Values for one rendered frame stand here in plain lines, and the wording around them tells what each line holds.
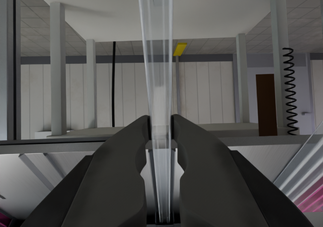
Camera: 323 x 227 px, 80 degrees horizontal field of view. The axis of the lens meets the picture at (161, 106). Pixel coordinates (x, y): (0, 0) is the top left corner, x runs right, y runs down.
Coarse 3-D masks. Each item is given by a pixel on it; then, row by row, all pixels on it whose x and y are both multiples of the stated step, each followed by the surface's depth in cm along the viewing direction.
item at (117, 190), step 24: (144, 120) 12; (120, 144) 10; (144, 144) 10; (96, 168) 8; (120, 168) 8; (96, 192) 7; (120, 192) 7; (144, 192) 7; (72, 216) 7; (96, 216) 7; (120, 216) 6; (144, 216) 7
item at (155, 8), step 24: (144, 0) 8; (168, 0) 8; (144, 24) 8; (168, 24) 8; (144, 48) 9; (168, 48) 9; (168, 72) 10; (168, 96) 11; (168, 120) 12; (168, 144) 14; (168, 168) 17; (168, 192) 20; (168, 216) 25
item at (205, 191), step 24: (192, 144) 10; (216, 144) 10; (192, 168) 8; (216, 168) 8; (192, 192) 7; (216, 192) 7; (240, 192) 7; (192, 216) 7; (216, 216) 6; (240, 216) 6
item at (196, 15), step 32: (64, 0) 55; (96, 0) 56; (128, 0) 56; (192, 0) 57; (224, 0) 58; (256, 0) 58; (96, 32) 76; (128, 32) 78; (192, 32) 80; (224, 32) 81
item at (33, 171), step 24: (0, 144) 22; (24, 144) 17; (48, 144) 17; (72, 144) 17; (96, 144) 17; (240, 144) 17; (264, 144) 17; (288, 144) 17; (0, 168) 18; (24, 168) 18; (48, 168) 18; (72, 168) 18; (144, 168) 19; (264, 168) 19; (0, 192) 22; (24, 192) 22; (48, 192) 22; (24, 216) 27; (312, 216) 30
